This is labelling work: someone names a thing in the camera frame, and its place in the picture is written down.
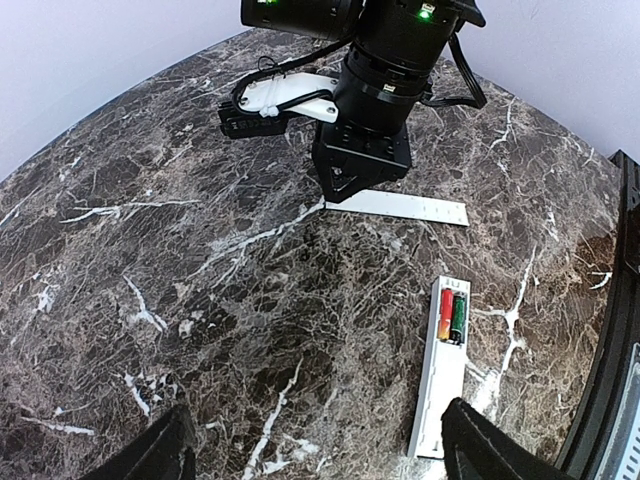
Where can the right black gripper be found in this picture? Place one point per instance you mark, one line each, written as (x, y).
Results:
(349, 160)

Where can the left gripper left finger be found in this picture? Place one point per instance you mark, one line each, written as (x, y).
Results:
(165, 450)

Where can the red battery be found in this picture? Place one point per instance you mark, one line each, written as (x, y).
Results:
(446, 314)

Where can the black front rail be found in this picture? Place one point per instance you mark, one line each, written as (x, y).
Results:
(592, 425)

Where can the green battery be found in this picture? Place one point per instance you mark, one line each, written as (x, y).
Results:
(458, 321)

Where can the white remote control body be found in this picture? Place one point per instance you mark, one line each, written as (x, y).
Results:
(442, 376)

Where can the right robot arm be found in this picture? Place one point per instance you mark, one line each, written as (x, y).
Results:
(400, 53)

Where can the white remote battery cover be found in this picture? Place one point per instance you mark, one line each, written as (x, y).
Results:
(404, 206)

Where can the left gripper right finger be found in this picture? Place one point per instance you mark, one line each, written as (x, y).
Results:
(474, 448)

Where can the white slotted cable duct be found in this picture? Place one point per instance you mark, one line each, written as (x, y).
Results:
(621, 455)

